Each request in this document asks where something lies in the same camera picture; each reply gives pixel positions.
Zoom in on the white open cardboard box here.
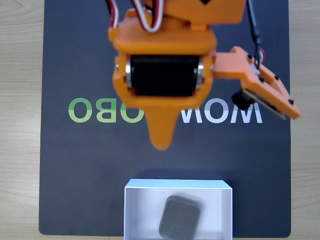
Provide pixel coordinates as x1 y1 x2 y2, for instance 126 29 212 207
124 177 234 240

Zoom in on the dark mat with WOWROBO logo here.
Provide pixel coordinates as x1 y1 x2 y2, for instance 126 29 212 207
38 0 292 237

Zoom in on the black camera cable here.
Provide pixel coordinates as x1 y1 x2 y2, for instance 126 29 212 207
246 0 266 66

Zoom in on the red white black servo cable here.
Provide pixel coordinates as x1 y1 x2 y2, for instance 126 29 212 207
131 0 165 33
104 0 120 28

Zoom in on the orange camera mount with board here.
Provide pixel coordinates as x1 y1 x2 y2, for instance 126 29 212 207
212 46 302 120

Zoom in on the grey square usb hub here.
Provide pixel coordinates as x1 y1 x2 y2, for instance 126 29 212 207
158 194 202 240

